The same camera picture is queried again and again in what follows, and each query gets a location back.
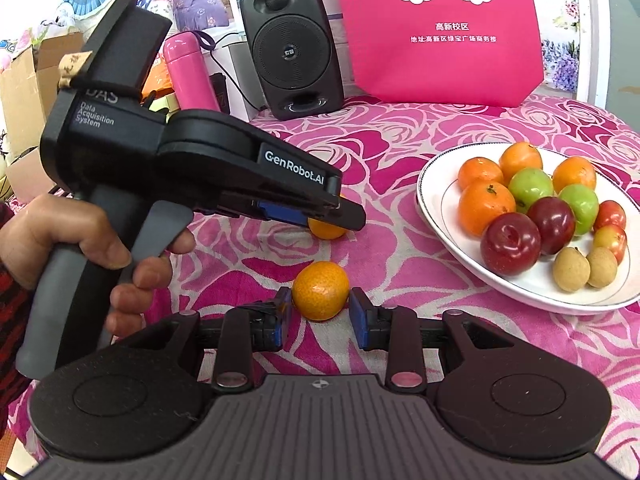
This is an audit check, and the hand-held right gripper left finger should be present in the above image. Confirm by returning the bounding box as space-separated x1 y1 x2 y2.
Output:
127 287 294 394

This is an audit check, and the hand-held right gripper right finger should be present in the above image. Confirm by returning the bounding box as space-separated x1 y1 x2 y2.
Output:
348 287 516 394

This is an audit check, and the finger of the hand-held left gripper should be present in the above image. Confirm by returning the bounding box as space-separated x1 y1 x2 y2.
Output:
300 192 367 233
252 199 310 227

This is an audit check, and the small yellow orange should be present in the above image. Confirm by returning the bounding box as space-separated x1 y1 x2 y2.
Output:
307 217 349 241

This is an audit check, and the large orange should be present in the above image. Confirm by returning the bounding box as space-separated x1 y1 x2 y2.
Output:
458 179 517 237

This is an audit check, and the white plate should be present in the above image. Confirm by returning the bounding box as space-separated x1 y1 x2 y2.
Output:
416 142 640 317

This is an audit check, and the dark red plum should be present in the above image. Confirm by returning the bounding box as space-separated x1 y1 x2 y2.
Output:
480 211 543 277
527 196 577 256

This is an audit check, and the green apple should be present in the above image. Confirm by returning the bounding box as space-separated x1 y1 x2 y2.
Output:
509 167 555 213
557 183 600 237

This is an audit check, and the brown longan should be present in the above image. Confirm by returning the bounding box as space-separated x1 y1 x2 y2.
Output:
553 246 592 293
586 246 619 289

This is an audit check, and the small red apple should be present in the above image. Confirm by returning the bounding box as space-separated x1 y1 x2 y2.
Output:
593 200 627 232
592 224 628 266

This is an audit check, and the person's left hand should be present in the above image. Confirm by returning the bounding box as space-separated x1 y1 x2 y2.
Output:
0 192 197 343

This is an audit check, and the pink thermos bottle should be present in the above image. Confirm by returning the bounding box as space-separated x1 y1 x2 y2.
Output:
163 31 222 113

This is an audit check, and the white carton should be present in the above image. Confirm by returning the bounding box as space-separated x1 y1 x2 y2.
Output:
207 35 253 123

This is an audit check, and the pink rose tablecloth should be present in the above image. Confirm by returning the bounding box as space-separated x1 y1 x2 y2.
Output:
0 92 640 466

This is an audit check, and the black speaker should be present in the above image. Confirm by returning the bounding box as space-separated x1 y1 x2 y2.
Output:
239 0 346 122

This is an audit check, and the pink tote bag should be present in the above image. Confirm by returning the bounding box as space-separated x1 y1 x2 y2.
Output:
331 0 546 109

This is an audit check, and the brown cardboard box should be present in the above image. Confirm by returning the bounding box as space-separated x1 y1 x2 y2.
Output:
0 32 86 201

